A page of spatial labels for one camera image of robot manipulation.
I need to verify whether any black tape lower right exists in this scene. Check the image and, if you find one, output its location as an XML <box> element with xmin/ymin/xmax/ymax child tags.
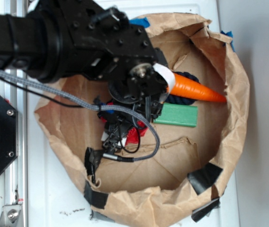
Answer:
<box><xmin>187</xmin><ymin>163</ymin><xmax>223</xmax><ymax>195</ymax></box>

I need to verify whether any red paper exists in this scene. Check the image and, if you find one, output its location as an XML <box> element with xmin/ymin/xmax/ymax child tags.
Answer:
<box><xmin>98</xmin><ymin>110</ymin><xmax>147</xmax><ymax>148</ymax></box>

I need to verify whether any white tape label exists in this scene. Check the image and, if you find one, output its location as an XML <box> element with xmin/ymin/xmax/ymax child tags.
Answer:
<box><xmin>153</xmin><ymin>63</ymin><xmax>176</xmax><ymax>103</ymax></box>

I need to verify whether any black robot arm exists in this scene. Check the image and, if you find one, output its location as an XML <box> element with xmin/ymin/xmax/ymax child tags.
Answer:
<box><xmin>0</xmin><ymin>0</ymin><xmax>175</xmax><ymax>154</ymax></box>

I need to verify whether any black tape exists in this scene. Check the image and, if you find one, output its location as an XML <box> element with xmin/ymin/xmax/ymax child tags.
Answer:
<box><xmin>84</xmin><ymin>181</ymin><xmax>109</xmax><ymax>209</ymax></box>
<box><xmin>187</xmin><ymin>163</ymin><xmax>223</xmax><ymax>195</ymax></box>
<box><xmin>191</xmin><ymin>198</ymin><xmax>220</xmax><ymax>222</ymax></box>
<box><xmin>84</xmin><ymin>147</ymin><xmax>105</xmax><ymax>176</ymax></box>

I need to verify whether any black tape bottom right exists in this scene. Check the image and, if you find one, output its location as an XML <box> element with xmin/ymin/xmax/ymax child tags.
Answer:
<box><xmin>191</xmin><ymin>198</ymin><xmax>220</xmax><ymax>222</ymax></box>

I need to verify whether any brown paper bag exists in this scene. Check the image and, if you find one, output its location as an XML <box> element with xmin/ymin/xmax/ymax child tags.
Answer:
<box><xmin>35</xmin><ymin>13</ymin><xmax>250</xmax><ymax>227</ymax></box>

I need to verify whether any green wooden block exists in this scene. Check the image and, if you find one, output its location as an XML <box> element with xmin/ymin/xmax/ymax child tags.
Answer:
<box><xmin>153</xmin><ymin>103</ymin><xmax>198</xmax><ymax>127</ymax></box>

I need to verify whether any grey braided cable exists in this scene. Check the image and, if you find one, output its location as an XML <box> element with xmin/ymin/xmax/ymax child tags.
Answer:
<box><xmin>0</xmin><ymin>64</ymin><xmax>161</xmax><ymax>163</ymax></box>

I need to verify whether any orange toy carrot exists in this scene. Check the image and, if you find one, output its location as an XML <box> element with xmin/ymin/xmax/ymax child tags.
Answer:
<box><xmin>170</xmin><ymin>72</ymin><xmax>227</xmax><ymax>103</ymax></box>

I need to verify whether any black tape inner left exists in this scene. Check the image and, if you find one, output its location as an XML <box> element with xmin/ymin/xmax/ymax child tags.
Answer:
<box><xmin>84</xmin><ymin>147</ymin><xmax>105</xmax><ymax>176</ymax></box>

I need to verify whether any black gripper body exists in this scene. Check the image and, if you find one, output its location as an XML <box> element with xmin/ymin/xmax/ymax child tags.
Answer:
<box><xmin>102</xmin><ymin>63</ymin><xmax>167</xmax><ymax>150</ymax></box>

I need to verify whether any blue tape right piece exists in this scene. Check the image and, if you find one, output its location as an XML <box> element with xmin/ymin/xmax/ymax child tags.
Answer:
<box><xmin>220</xmin><ymin>30</ymin><xmax>236</xmax><ymax>52</ymax></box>

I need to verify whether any black tape lower left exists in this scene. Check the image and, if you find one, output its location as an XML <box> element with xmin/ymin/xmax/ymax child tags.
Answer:
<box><xmin>84</xmin><ymin>181</ymin><xmax>109</xmax><ymax>209</ymax></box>

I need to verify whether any dark blue rope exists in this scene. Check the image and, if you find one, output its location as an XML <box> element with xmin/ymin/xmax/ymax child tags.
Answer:
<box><xmin>166</xmin><ymin>70</ymin><xmax>200</xmax><ymax>106</ymax></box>

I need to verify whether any aluminium rail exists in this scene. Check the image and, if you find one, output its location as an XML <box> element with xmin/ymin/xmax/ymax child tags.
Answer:
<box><xmin>4</xmin><ymin>0</ymin><xmax>27</xmax><ymax>227</ymax></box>

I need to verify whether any metal corner bracket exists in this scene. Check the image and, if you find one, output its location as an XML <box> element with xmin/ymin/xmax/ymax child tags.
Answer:
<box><xmin>0</xmin><ymin>204</ymin><xmax>23</xmax><ymax>227</ymax></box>

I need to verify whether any blue tape piece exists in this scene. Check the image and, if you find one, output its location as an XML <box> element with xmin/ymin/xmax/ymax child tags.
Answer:
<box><xmin>129</xmin><ymin>17</ymin><xmax>150</xmax><ymax>28</ymax></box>
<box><xmin>220</xmin><ymin>30</ymin><xmax>236</xmax><ymax>52</ymax></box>

